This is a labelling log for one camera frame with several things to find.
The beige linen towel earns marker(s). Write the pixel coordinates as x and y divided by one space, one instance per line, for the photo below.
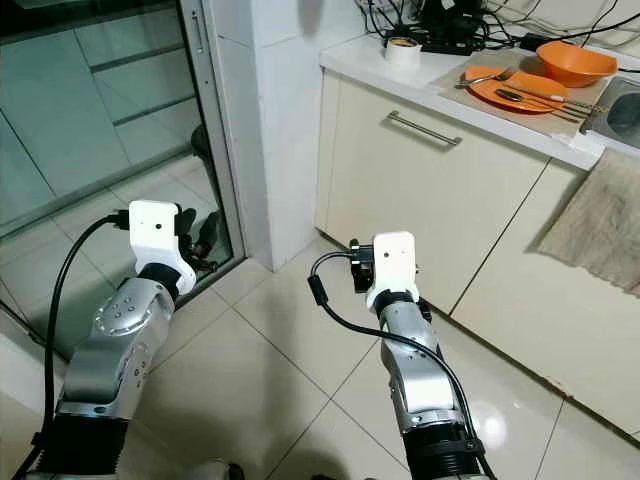
600 220

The silver metal fork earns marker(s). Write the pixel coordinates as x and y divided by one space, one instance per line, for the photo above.
488 77

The wooden chopstick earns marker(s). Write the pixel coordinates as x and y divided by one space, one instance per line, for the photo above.
555 95
588 105

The white tape roll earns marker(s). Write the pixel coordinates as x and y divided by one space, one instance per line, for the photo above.
402 52

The beige woven place mat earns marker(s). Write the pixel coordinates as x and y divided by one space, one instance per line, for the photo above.
490 62

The orange plastic plate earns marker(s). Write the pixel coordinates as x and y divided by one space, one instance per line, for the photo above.
490 94

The plain cream cabinet door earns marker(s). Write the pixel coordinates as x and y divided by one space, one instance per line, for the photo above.
550 330

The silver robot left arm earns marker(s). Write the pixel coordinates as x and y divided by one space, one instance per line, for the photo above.
110 340

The flat black power adapter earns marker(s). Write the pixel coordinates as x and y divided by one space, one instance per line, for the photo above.
538 42

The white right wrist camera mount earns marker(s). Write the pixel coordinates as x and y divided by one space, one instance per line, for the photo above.
392 265

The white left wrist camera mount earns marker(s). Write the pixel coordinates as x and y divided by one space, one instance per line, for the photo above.
155 230

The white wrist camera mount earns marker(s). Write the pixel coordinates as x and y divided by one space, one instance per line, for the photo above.
155 230
392 265

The orange plastic bowl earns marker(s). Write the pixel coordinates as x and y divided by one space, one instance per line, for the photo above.
575 64

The glass sliding door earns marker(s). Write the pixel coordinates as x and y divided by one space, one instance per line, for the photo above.
80 110

